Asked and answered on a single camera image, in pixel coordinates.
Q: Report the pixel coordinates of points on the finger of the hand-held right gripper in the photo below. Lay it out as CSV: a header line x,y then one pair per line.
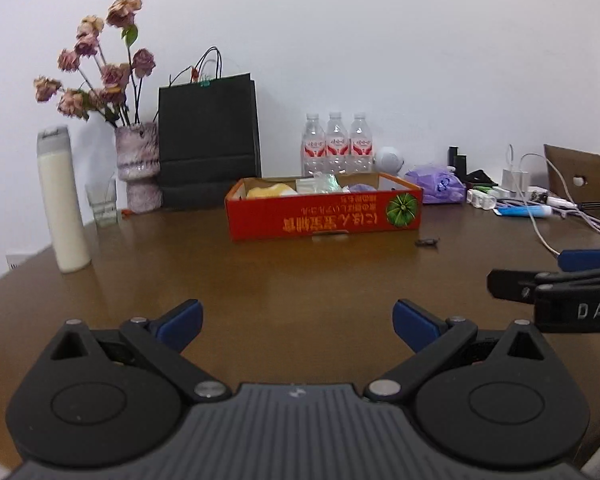
x,y
587,259
510,284

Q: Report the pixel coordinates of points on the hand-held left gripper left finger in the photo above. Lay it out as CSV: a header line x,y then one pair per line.
x,y
180,322

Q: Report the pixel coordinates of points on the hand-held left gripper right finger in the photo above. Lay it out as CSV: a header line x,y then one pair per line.
x,y
414,327

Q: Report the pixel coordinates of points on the red cardboard box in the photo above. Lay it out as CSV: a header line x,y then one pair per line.
x,y
330,220

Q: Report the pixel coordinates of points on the white and yellow plush sheep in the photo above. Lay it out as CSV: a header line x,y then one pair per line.
x,y
270,190

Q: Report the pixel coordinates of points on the clear plastic bag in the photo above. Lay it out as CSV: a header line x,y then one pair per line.
x,y
329,184

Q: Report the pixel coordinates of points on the blue and white tube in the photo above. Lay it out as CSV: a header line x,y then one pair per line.
x,y
522,211

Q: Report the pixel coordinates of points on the small black object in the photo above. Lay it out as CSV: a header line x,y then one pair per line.
x,y
427,242

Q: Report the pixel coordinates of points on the white charger plug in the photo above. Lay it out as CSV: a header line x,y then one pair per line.
x,y
515,177

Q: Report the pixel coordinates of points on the purple wipes packet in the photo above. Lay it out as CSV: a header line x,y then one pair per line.
x,y
435,185

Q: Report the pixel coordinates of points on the black upright device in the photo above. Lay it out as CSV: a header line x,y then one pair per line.
x,y
459,162

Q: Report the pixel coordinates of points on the clear drinking glass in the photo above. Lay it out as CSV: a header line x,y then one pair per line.
x,y
102,205

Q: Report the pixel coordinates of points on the pink ceramic vase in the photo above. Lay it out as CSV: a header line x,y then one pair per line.
x,y
139,170

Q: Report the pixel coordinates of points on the white round speaker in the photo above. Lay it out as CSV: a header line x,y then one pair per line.
x,y
390,160

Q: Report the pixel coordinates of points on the cream thermos bottle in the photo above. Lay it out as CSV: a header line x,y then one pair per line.
x,y
62,200

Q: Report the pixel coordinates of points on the black paper bag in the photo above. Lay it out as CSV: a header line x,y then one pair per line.
x,y
205,135

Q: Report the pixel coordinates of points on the teal binder clip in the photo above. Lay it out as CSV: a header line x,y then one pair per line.
x,y
205,81

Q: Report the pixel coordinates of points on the dried pink roses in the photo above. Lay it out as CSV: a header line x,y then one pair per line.
x,y
112,75

